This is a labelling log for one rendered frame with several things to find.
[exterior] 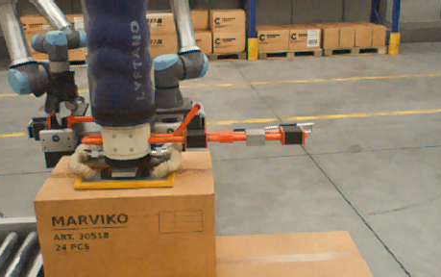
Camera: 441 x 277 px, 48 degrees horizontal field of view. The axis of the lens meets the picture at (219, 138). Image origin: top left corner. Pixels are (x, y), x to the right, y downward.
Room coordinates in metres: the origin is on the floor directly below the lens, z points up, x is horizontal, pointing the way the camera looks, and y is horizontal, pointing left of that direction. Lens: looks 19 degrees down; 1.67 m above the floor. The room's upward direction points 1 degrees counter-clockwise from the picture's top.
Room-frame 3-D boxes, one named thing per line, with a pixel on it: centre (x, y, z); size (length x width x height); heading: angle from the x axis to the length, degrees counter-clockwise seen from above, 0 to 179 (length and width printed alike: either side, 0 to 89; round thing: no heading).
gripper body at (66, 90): (1.93, 0.62, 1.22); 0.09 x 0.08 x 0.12; 93
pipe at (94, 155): (1.68, 0.34, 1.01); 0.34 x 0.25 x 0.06; 92
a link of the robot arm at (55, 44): (1.93, 0.63, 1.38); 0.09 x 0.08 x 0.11; 46
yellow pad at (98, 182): (1.58, 0.33, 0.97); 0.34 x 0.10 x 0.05; 92
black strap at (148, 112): (1.68, 0.34, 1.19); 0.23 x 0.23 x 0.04
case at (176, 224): (1.68, 0.33, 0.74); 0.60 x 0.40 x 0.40; 93
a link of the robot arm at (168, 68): (2.28, 0.24, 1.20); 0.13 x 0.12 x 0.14; 123
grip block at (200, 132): (1.69, 0.09, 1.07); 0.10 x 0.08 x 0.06; 2
